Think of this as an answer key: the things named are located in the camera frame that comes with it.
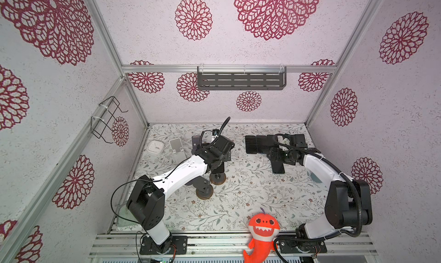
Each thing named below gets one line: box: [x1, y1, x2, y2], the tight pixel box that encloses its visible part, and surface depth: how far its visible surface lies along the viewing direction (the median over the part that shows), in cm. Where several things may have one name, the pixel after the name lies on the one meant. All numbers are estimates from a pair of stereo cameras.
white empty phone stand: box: [169, 137, 187, 165], surface depth 101 cm
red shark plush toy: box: [243, 207, 281, 263], surface depth 71 cm
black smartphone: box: [245, 135, 258, 154], surface depth 112 cm
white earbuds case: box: [147, 140, 164, 154], surface depth 108 cm
